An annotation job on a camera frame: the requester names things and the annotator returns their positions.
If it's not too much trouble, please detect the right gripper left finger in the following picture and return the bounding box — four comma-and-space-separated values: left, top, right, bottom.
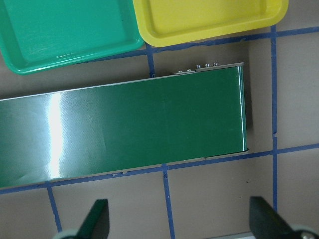
77, 199, 110, 239

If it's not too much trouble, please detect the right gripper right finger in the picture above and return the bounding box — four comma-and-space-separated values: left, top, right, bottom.
249, 196, 294, 239

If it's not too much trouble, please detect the green conveyor belt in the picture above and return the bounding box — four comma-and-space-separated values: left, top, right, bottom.
0, 63, 247, 188

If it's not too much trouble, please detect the green plastic tray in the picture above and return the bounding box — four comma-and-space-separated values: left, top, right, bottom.
0, 0, 144, 75

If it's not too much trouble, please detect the yellow plastic tray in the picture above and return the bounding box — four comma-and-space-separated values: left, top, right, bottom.
133, 0, 289, 47

